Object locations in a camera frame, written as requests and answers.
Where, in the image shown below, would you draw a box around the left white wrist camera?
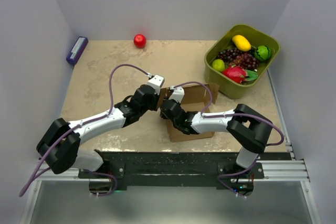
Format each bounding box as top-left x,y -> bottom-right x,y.
146,74 -> 165,94

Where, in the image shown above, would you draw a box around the small green watermelon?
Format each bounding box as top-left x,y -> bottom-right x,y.
254,45 -> 271,62

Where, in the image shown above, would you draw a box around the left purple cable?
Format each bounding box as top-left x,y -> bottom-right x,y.
18,63 -> 154,198

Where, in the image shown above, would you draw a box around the olive green plastic bin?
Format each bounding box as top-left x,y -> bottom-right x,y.
204,24 -> 280,99

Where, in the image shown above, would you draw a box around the dark purple grapes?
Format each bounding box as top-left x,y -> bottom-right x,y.
216,48 -> 259,71

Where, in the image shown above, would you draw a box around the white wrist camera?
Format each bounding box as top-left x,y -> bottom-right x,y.
168,86 -> 185,103
146,74 -> 165,94

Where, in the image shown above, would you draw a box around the red dragon fruit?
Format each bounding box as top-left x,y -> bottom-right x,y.
222,65 -> 258,84

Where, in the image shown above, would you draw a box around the yellow mango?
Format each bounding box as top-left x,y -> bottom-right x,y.
232,35 -> 251,52

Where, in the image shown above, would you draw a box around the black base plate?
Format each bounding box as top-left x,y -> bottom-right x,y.
78,149 -> 265,192

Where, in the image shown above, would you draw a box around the brown cardboard box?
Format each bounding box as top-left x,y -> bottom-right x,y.
158,83 -> 219,142

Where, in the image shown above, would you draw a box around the purple rectangular box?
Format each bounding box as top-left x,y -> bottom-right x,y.
66,36 -> 89,66

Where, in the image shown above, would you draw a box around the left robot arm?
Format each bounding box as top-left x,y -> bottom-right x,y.
36,83 -> 161,178

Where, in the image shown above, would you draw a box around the green lime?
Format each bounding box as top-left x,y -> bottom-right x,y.
212,59 -> 225,72

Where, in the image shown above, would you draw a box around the red apple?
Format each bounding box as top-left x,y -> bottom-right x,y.
133,34 -> 146,48

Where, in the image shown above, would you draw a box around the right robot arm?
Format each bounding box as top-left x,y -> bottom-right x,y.
160,99 -> 272,178

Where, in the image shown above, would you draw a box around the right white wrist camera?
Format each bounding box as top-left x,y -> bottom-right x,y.
168,86 -> 185,103

